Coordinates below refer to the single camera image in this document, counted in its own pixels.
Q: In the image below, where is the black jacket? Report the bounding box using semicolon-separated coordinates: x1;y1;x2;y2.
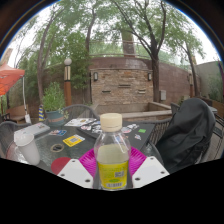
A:
155;97;217;174

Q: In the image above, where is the globe lamp post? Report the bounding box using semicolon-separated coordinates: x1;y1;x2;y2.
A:
63;57;73;107

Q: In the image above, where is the green plant in blue pot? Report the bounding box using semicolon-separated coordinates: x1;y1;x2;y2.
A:
42;81;68;127

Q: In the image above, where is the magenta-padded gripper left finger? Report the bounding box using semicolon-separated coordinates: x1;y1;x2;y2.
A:
57;148;101;190

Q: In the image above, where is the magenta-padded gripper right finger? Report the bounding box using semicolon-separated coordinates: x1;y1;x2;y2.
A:
128;146;170;189

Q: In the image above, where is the orange canopy with white pole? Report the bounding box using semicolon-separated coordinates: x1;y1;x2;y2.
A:
0;63;32;124

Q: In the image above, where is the flat round red coaster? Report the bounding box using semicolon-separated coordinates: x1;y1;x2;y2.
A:
50;156;73;175

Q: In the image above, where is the black laptop with stickers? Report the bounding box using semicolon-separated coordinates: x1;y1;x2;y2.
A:
77;119;156;151

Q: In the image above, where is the dark forked tree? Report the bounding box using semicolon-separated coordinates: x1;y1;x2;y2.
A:
109;0;204;104

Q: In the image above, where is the blue yellow striped cone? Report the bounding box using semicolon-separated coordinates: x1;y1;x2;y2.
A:
37;104;47;123

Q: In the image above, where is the small colourful sticker card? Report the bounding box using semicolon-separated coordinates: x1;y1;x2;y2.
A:
48;129;68;137

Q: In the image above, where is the white ceramic mug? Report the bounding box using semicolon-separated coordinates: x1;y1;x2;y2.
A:
13;133;42;167

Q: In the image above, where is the small dark ring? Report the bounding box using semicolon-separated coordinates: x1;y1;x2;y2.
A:
50;142;65;153

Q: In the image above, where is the wooden bench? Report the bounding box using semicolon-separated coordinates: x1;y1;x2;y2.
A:
6;104;30;123

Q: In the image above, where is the grey wall box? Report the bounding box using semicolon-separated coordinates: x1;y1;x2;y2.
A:
159;89;167;102

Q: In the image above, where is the yellow card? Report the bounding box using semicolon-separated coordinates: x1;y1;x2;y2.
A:
62;133;86;148

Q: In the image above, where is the silver laptop with stickers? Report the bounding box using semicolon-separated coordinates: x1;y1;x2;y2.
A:
13;122;51;139

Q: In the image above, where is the white sticker sheet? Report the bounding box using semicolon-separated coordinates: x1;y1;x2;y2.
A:
64;117;98;128

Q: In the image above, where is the slender leaning tree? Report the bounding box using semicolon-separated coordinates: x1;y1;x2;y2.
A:
19;3;71;106

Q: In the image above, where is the clear bottle with yellow label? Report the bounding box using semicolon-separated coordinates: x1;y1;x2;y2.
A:
93;112;132;192

